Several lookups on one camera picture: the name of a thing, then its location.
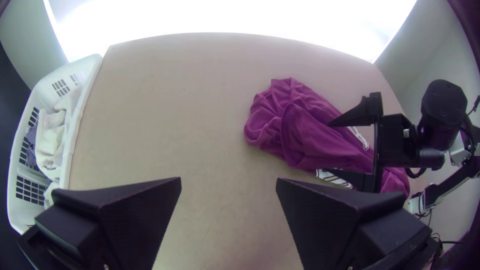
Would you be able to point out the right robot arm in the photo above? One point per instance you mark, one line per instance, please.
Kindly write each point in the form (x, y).
(444, 108)

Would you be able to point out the bright window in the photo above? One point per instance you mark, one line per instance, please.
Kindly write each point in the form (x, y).
(225, 15)

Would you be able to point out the white laundry basket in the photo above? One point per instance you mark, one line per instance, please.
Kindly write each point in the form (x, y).
(80, 71)

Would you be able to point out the maroon t-shirt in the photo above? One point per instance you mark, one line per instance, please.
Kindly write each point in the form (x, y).
(300, 138)

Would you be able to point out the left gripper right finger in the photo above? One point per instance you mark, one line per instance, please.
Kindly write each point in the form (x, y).
(330, 225)

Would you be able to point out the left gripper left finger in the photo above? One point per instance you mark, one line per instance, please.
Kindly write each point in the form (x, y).
(123, 225)

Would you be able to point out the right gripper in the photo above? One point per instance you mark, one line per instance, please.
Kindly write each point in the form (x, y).
(397, 142)

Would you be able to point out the heap of clothes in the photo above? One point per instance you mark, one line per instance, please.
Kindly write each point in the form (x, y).
(52, 142)

